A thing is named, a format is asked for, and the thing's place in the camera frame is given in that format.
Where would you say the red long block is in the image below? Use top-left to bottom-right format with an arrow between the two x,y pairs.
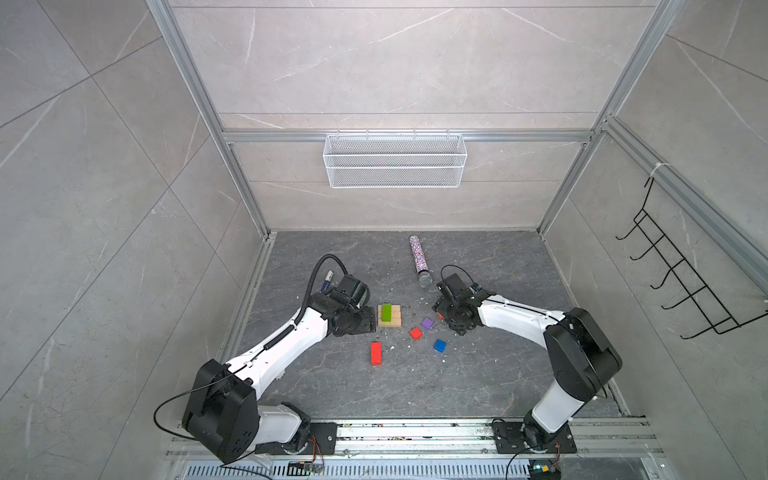
370,341 -> 383,366

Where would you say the natural wood block 29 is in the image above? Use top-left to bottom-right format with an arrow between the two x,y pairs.
378,319 -> 402,328

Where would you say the natural wood block 58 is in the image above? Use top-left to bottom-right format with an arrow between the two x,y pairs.
378,305 -> 401,315

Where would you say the green block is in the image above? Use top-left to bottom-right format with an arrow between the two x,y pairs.
381,304 -> 393,323

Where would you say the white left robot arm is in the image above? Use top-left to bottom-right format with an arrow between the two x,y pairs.
181,254 -> 376,465

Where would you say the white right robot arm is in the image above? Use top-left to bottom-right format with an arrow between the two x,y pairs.
433,274 -> 623,452

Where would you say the purple glitter microphone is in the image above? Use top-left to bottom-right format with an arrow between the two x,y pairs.
409,235 -> 433,288

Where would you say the blue white marker pen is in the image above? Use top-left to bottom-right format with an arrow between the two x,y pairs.
320,270 -> 334,293

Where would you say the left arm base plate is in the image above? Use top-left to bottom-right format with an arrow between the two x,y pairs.
255,422 -> 339,455

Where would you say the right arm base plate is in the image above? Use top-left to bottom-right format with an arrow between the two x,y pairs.
490,419 -> 577,454

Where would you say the aluminium mounting rail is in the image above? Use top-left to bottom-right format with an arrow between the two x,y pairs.
165,417 -> 675,479

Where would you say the white wire mesh basket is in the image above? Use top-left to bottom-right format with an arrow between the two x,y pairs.
323,133 -> 468,189

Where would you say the black wire hook rack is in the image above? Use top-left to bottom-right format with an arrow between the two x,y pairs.
615,178 -> 767,340

